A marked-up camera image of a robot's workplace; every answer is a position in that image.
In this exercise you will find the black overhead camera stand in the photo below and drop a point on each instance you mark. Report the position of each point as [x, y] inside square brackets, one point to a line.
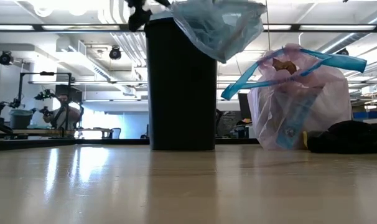
[45, 74]

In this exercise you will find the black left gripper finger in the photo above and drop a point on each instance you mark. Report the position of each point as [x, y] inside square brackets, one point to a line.
[139, 15]

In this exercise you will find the teal background bin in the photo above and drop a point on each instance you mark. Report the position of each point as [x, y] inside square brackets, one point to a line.
[20, 119]

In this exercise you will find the blue storage bins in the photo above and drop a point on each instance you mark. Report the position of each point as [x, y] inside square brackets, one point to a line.
[369, 115]

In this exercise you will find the black ceiling camera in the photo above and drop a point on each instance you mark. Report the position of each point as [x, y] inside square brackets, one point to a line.
[5, 58]
[115, 53]
[343, 52]

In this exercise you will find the black aluminium table frame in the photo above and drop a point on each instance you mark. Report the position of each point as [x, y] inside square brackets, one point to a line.
[36, 143]

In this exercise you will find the background black robot arm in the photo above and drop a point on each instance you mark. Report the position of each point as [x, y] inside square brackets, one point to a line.
[45, 95]
[8, 107]

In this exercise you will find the black computer monitor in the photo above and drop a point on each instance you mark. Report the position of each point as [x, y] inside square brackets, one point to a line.
[244, 105]

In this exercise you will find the translucent blue plastic bag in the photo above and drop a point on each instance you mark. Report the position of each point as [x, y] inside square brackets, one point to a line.
[219, 28]

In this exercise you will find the black fabric gloves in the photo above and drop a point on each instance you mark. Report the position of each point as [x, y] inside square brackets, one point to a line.
[347, 138]

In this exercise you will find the dark plastic trash bin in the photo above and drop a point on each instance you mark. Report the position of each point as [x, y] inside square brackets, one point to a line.
[180, 93]

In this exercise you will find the background office chair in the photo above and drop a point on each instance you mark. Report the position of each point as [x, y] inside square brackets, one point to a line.
[115, 133]

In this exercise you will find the person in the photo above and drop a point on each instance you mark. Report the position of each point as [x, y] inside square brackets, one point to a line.
[64, 115]

